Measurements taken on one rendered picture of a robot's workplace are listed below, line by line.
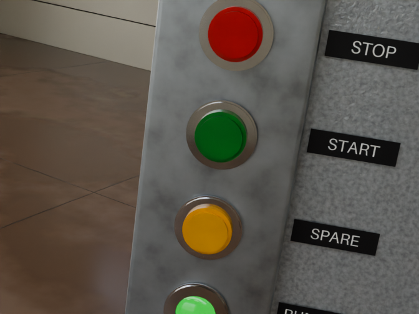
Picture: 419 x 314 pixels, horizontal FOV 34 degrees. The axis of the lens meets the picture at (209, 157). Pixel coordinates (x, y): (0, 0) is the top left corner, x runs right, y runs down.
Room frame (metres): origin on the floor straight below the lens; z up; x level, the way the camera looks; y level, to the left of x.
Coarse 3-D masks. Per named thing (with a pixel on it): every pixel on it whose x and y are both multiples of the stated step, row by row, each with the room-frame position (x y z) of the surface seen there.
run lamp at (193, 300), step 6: (186, 300) 0.33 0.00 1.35; (192, 300) 0.33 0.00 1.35; (198, 300) 0.33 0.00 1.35; (204, 300) 0.33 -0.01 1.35; (180, 306) 0.33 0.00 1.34; (186, 306) 0.33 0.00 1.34; (192, 306) 0.33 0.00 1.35; (198, 306) 0.33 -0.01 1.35; (204, 306) 0.33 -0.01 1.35; (210, 306) 0.33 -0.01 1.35; (180, 312) 0.33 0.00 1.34; (186, 312) 0.33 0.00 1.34; (192, 312) 0.33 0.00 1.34; (198, 312) 0.33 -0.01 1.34; (204, 312) 0.33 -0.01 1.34; (210, 312) 0.33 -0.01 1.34
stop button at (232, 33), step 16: (224, 16) 0.33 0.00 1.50; (240, 16) 0.33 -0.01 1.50; (256, 16) 0.33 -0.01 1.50; (208, 32) 0.33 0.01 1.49; (224, 32) 0.33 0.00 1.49; (240, 32) 0.33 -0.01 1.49; (256, 32) 0.33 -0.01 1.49; (224, 48) 0.33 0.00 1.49; (240, 48) 0.33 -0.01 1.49; (256, 48) 0.33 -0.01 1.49
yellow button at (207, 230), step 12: (192, 216) 0.33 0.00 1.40; (204, 216) 0.33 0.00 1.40; (216, 216) 0.33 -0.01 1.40; (192, 228) 0.33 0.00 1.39; (204, 228) 0.33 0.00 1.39; (216, 228) 0.33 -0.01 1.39; (228, 228) 0.33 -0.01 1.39; (192, 240) 0.33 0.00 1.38; (204, 240) 0.33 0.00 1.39; (216, 240) 0.33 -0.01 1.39; (228, 240) 0.33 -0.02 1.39; (204, 252) 0.33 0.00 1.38; (216, 252) 0.33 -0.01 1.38
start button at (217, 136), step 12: (204, 120) 0.33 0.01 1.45; (216, 120) 0.33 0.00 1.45; (228, 120) 0.33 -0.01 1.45; (240, 120) 0.33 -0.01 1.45; (204, 132) 0.33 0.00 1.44; (216, 132) 0.33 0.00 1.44; (228, 132) 0.33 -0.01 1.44; (240, 132) 0.33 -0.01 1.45; (204, 144) 0.33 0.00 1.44; (216, 144) 0.33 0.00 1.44; (228, 144) 0.33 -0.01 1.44; (240, 144) 0.33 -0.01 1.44; (216, 156) 0.33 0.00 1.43; (228, 156) 0.33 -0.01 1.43
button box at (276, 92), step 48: (192, 0) 0.34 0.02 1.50; (288, 0) 0.33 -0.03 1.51; (192, 48) 0.34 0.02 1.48; (288, 48) 0.33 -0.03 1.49; (192, 96) 0.34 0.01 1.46; (240, 96) 0.33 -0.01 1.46; (288, 96) 0.33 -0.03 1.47; (144, 144) 0.34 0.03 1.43; (288, 144) 0.33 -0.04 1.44; (144, 192) 0.34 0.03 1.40; (192, 192) 0.34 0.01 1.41; (240, 192) 0.33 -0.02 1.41; (288, 192) 0.33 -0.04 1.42; (144, 240) 0.34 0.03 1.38; (240, 240) 0.33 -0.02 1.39; (144, 288) 0.34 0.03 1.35; (240, 288) 0.33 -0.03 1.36
